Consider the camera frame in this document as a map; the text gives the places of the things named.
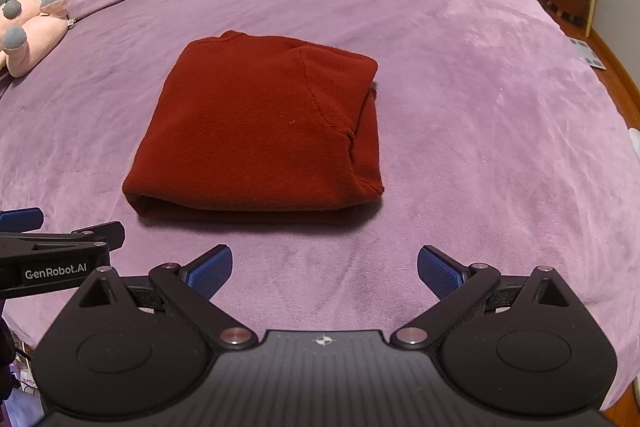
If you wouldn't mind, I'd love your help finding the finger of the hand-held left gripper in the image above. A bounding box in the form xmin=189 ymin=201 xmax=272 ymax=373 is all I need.
xmin=0 ymin=207 xmax=44 ymax=233
xmin=0 ymin=221 xmax=126 ymax=254

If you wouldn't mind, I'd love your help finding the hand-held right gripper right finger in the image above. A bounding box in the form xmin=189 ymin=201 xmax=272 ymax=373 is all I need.
xmin=390 ymin=245 xmax=577 ymax=351

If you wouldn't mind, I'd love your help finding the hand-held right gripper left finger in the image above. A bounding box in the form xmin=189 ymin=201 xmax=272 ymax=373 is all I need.
xmin=75 ymin=244 xmax=258 ymax=351

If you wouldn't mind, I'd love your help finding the red knit sweater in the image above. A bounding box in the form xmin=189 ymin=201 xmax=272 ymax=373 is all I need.
xmin=121 ymin=30 xmax=386 ymax=226

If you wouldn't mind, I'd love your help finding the purple fleece bed sheet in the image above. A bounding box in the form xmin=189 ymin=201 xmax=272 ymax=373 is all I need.
xmin=0 ymin=0 xmax=640 ymax=388

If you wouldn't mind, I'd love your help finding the pink plush toy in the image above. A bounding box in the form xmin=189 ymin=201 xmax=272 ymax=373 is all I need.
xmin=0 ymin=0 xmax=68 ymax=78

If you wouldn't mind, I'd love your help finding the grey booklet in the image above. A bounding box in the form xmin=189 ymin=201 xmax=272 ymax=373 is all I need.
xmin=570 ymin=39 xmax=607 ymax=70

